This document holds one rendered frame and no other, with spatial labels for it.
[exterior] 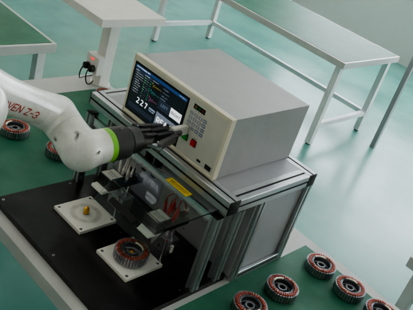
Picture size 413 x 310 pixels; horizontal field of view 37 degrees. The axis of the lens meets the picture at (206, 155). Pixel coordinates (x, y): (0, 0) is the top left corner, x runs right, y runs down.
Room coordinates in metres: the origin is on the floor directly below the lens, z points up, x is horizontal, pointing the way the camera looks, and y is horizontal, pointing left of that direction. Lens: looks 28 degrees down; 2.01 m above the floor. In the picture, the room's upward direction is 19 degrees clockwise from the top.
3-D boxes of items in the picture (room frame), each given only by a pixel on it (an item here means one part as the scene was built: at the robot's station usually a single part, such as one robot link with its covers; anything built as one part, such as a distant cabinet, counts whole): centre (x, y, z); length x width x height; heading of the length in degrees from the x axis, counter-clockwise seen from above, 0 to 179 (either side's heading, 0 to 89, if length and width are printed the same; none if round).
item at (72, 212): (1.65, 0.32, 0.78); 0.15 x 0.15 x 0.01; 54
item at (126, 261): (1.50, 0.13, 0.80); 0.11 x 0.11 x 0.04
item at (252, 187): (1.84, 0.03, 1.09); 0.68 x 0.44 x 0.05; 54
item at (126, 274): (1.51, 0.13, 0.78); 0.15 x 0.15 x 0.01; 54
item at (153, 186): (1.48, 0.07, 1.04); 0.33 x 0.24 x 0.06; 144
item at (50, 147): (1.99, 0.54, 0.77); 0.11 x 0.11 x 0.04
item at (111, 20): (2.58, 0.61, 0.98); 0.37 x 0.35 x 0.46; 54
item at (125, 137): (1.42, 0.24, 1.20); 0.09 x 0.06 x 0.12; 54
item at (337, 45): (5.43, -0.18, 0.38); 2.10 x 0.90 x 0.75; 54
